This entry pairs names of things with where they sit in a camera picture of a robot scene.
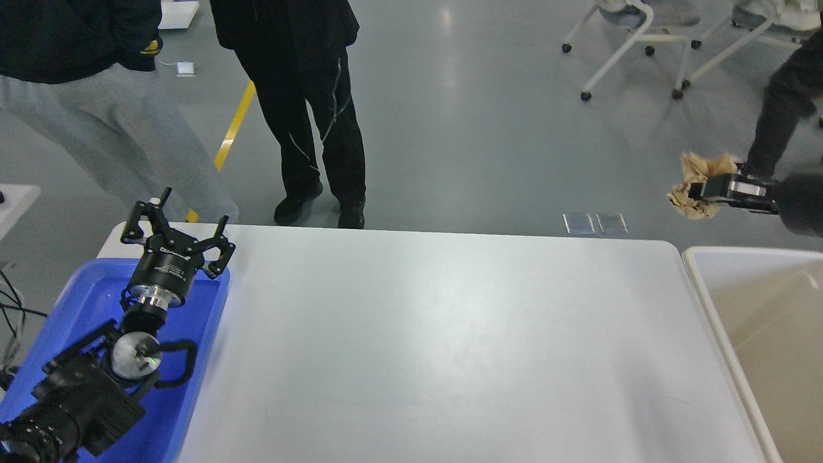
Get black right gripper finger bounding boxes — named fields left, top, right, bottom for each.
left=688, top=174, right=736, bottom=201

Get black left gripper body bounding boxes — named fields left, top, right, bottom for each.
left=126, top=233, right=204, bottom=309

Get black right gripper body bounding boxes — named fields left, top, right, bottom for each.
left=728, top=177, right=779, bottom=215

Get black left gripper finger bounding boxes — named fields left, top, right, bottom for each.
left=120, top=188, right=173, bottom=245
left=196, top=216, right=236, bottom=280

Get brown paper ball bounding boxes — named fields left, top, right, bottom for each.
left=667, top=152, right=738, bottom=221

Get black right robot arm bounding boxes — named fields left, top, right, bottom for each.
left=685, top=164, right=822, bottom=237

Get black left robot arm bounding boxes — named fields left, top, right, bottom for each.
left=2, top=188, right=235, bottom=462

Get blue plastic bin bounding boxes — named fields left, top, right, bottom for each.
left=0, top=259, right=232, bottom=463

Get white plastic bin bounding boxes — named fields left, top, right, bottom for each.
left=682, top=246, right=822, bottom=462

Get person in grey sweatpants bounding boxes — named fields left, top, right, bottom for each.
left=0, top=0, right=240, bottom=223

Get right floor socket plate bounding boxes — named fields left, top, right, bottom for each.
left=595, top=213, right=629, bottom=235

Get floor socket plate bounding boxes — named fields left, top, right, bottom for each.
left=595, top=213, right=629, bottom=235
left=563, top=213, right=597, bottom=235

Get seated person black trousers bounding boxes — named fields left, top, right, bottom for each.
left=740, top=29, right=822, bottom=179

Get white side table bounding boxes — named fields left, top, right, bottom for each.
left=1, top=183, right=42, bottom=240

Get left floor socket plate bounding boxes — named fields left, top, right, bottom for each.
left=563, top=213, right=597, bottom=235

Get white power adapter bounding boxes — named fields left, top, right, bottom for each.
left=176, top=62, right=197, bottom=77

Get white office chair right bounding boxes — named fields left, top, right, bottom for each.
left=671, top=1, right=821, bottom=100

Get white office chair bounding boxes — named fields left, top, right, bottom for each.
left=671, top=1, right=821, bottom=100
left=561, top=1, right=701, bottom=102

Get white office chair left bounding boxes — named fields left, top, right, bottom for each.
left=561, top=1, right=701, bottom=102

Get white flat box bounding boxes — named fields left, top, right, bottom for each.
left=158, top=1, right=200, bottom=30

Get person in black trousers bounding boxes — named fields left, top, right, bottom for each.
left=209, top=1, right=366, bottom=229

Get black cables bundle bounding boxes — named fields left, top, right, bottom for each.
left=0, top=270, right=49, bottom=380

